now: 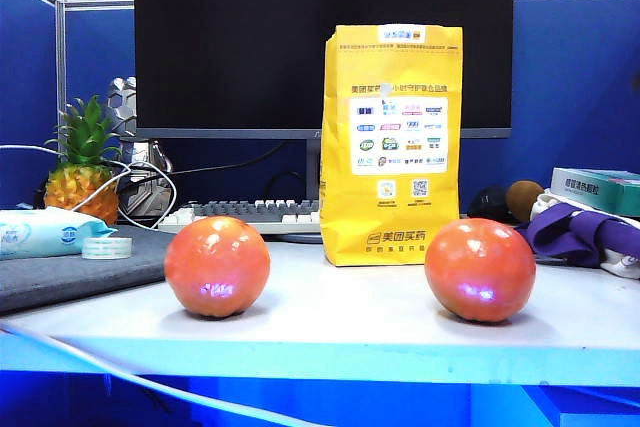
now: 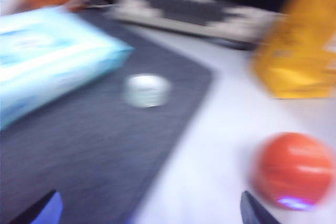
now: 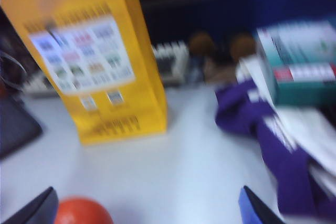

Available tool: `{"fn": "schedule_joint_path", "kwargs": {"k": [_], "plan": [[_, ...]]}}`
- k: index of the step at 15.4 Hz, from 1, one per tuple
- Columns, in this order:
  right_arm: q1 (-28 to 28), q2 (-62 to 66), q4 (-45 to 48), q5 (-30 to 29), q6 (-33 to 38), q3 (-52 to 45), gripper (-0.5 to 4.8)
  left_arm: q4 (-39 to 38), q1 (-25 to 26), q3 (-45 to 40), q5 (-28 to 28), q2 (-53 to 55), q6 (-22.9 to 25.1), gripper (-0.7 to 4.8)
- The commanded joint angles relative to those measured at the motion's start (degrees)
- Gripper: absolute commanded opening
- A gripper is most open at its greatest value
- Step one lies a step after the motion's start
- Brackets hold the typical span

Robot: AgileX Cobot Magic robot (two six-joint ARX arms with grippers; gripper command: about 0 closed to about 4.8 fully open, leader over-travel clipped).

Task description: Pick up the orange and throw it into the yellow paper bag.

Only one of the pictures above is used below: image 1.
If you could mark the orange fruit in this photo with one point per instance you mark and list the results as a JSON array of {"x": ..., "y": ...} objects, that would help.
[
  {"x": 480, "y": 269},
  {"x": 217, "y": 267}
]

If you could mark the yellow printed paper bag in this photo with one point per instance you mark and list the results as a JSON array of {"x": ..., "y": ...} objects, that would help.
[{"x": 390, "y": 212}]

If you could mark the grey monitor stand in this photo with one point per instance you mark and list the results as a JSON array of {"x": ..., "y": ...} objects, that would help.
[{"x": 313, "y": 167}]

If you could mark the grey and white keyboard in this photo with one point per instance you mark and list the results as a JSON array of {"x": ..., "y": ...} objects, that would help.
[{"x": 240, "y": 209}]

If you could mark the black computer mouse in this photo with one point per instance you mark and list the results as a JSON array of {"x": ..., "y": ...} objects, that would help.
[{"x": 487, "y": 204}]

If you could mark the black computer monitor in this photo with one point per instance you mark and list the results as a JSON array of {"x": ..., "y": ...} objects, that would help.
[{"x": 225, "y": 47}]

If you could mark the brown kiwi fruit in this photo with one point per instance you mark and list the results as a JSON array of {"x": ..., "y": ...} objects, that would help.
[{"x": 525, "y": 199}]

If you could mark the silver robot figurine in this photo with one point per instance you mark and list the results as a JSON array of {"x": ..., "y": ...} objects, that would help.
[{"x": 125, "y": 102}]

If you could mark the clear adhesive tape roll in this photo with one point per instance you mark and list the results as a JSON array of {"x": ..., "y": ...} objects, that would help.
[{"x": 106, "y": 248}]

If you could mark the small decorative pineapple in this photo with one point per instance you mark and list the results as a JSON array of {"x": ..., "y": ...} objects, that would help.
[{"x": 80, "y": 187}]

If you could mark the grey felt desk mat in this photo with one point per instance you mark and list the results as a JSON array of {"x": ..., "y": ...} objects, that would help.
[{"x": 75, "y": 277}]

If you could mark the teal medicine box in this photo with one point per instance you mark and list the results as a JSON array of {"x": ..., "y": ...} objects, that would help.
[{"x": 595, "y": 189}]

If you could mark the blue wet wipes pack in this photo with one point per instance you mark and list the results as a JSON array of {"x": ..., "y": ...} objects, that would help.
[{"x": 40, "y": 232}]

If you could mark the grey partition post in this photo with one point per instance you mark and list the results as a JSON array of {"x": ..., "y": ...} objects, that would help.
[{"x": 61, "y": 57}]

